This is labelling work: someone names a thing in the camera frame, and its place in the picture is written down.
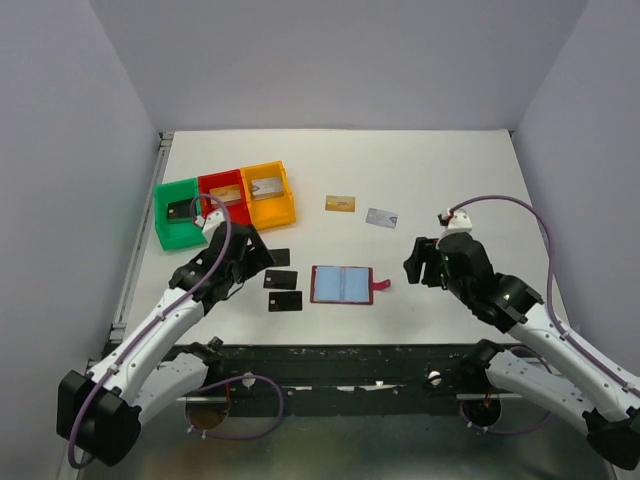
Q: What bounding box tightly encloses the black VIP card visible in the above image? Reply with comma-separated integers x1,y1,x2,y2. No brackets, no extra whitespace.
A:
269,248,291,268

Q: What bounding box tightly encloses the dark grey card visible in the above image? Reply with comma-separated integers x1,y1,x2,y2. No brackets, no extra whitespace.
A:
263,269,298,290

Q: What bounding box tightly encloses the red leather card holder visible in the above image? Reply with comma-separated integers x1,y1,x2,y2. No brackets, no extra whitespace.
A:
310,265,392,305

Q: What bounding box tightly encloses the silver VIP card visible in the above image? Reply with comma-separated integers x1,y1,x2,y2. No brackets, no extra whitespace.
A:
365,208,398,229

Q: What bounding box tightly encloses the gold VIP card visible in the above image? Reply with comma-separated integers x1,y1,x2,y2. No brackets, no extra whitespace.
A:
325,195,356,213

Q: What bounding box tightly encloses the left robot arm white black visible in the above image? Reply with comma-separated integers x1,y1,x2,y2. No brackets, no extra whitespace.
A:
56,221,274,469

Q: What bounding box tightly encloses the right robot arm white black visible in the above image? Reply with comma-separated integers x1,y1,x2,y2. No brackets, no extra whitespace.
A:
403,233,639,471

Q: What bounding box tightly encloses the gold card in red bin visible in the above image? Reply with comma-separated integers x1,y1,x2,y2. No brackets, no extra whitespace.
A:
209,184,242,206

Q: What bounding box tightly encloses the silver card in yellow bin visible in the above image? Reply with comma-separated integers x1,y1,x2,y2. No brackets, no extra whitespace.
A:
251,177,284,200

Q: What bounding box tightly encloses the black card in green bin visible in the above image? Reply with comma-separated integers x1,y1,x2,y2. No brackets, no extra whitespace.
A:
166,199,193,223

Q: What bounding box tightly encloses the red plastic bin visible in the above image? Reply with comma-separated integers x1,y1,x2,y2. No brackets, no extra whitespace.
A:
197,169,251,225

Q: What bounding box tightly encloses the yellow plastic bin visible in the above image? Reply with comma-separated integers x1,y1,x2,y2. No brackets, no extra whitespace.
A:
240,161,296,230

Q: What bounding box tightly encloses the green plastic bin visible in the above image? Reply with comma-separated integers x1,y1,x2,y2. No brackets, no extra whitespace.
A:
153,177,205,251

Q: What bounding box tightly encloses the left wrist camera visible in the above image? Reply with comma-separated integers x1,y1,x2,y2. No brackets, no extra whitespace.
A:
194,209,226,236

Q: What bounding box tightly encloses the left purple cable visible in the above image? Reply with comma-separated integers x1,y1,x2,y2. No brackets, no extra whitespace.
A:
67,193,286,470

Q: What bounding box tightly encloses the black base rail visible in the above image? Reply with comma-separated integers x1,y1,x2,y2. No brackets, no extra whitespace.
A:
174,343,493,418

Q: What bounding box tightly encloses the aluminium frame rail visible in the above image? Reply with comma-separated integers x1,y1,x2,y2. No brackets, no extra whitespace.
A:
85,131,174,371

